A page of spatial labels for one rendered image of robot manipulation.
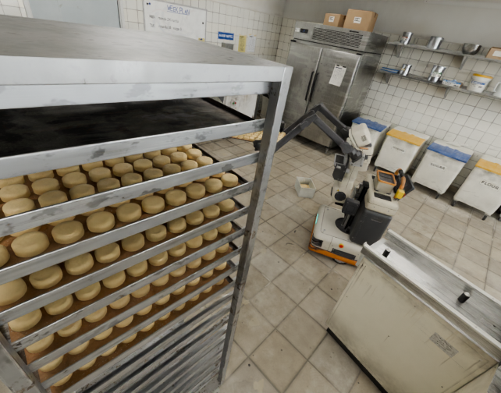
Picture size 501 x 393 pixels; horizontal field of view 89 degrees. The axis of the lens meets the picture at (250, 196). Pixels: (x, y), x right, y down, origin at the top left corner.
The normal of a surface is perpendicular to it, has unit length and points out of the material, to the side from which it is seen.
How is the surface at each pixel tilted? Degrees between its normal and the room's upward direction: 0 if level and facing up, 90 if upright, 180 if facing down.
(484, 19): 90
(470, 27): 90
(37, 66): 90
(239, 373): 0
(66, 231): 0
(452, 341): 90
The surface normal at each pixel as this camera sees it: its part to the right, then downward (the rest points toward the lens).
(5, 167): 0.67, 0.50
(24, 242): 0.14, -0.82
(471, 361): -0.80, 0.23
